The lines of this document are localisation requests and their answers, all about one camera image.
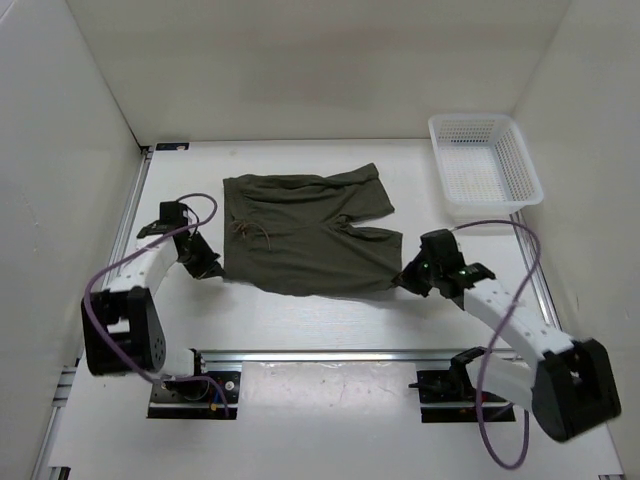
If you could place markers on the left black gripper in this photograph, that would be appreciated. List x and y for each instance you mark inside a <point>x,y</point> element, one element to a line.
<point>209,267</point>

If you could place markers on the small blue label sticker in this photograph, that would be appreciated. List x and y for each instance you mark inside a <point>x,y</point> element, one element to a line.
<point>172,146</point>

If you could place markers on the olive green shorts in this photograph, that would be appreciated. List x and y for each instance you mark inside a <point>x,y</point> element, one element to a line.
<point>303,235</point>

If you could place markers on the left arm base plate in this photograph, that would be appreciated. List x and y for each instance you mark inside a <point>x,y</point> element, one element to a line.
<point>199,400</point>

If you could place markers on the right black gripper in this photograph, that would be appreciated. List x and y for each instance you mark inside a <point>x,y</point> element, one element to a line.
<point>406,280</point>

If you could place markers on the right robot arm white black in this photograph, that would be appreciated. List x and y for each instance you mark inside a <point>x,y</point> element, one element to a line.
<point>566,384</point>

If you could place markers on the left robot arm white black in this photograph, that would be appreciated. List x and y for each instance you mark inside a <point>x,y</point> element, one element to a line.
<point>121,325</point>

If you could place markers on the white plastic mesh basket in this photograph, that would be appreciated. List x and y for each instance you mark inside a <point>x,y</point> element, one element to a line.
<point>484,164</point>

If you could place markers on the front aluminium rail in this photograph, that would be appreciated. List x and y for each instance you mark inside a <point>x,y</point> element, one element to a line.
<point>275,356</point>

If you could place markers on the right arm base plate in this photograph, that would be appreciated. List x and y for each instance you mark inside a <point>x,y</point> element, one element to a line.
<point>441,403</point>

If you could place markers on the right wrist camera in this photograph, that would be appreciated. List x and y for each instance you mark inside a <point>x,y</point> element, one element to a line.
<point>476,272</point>

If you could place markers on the left aluminium frame rail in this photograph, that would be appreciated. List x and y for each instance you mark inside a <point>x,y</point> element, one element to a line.
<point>41,468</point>

